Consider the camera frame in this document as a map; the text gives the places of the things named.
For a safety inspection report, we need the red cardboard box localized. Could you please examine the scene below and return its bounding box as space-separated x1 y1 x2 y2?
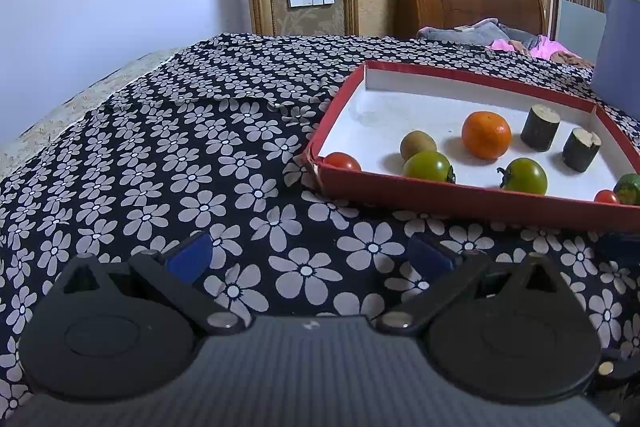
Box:
306 60 640 233

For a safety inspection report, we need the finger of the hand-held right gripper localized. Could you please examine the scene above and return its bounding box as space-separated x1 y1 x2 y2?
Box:
596 347 640 390
597 232 640 262

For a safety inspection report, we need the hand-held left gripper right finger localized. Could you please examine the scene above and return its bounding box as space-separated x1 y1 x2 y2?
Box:
375 234 573 335

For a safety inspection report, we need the sugarcane piece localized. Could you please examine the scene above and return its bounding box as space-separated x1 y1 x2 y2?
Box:
562 127 602 173
520 104 561 152

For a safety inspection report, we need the grey cloth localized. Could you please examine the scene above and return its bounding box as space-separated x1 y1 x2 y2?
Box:
417 18 541 50

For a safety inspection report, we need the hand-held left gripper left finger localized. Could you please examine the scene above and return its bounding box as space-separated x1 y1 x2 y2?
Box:
54 231 251 335

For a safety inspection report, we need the orange mandarin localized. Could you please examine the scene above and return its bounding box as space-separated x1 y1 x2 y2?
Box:
461 111 513 160

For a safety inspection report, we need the kiwi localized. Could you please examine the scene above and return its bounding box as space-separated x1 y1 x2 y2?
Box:
399 130 439 162

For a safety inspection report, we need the green lime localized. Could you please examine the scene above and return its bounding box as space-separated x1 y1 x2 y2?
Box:
614 173 640 206

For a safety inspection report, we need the pink cloth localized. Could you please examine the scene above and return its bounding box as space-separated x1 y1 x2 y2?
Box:
487 34 573 60

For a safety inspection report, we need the black white floral cloth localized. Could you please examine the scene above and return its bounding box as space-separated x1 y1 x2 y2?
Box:
0 32 640 427

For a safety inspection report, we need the green tomato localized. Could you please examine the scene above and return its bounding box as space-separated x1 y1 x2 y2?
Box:
403 150 457 184
497 157 548 196

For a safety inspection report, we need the beige patterned mattress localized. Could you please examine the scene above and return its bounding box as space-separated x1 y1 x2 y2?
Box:
0 49 182 180

